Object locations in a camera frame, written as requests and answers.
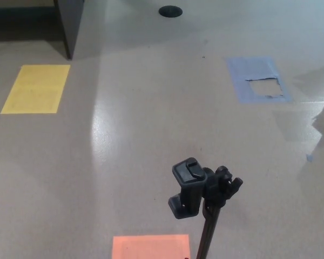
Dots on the black telescopic phone stand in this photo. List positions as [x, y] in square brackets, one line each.
[189, 189]

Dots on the black round floor disc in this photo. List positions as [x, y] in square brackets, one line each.
[170, 10]

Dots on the torn blue paper sheet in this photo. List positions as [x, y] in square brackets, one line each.
[248, 68]

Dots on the orange paper sheet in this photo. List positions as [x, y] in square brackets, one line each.
[151, 246]

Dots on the yellow paper sheet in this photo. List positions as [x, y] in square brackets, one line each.
[35, 89]

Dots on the dark desk side panel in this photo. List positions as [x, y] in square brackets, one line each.
[70, 24]

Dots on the small blue tape scrap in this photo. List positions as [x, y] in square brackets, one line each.
[309, 158]

